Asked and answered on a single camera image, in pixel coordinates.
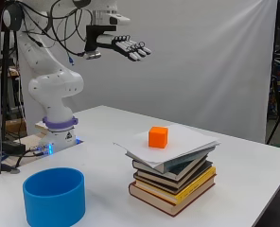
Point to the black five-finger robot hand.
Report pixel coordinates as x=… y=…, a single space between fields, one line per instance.
x=127 y=45

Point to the orange cube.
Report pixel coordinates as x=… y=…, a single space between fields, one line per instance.
x=158 y=138

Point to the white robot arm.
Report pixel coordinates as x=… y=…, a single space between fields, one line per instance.
x=56 y=85

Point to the white backdrop sheet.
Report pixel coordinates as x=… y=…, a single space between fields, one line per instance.
x=193 y=63

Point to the grey cover book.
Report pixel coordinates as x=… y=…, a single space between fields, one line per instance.
x=174 y=166

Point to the brown cardboard box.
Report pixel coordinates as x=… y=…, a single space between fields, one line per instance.
x=16 y=126

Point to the black cover book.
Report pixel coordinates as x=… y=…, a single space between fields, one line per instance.
x=178 y=184

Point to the black power adapter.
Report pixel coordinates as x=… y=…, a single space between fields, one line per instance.
x=14 y=147

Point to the yellow cover book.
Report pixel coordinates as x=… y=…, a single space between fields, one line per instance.
x=193 y=187

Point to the red-brown cover book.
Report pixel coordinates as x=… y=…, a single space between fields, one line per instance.
x=165 y=205

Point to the blue round tub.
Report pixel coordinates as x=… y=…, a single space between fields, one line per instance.
x=53 y=205

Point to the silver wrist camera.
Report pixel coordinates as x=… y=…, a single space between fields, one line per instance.
x=92 y=55

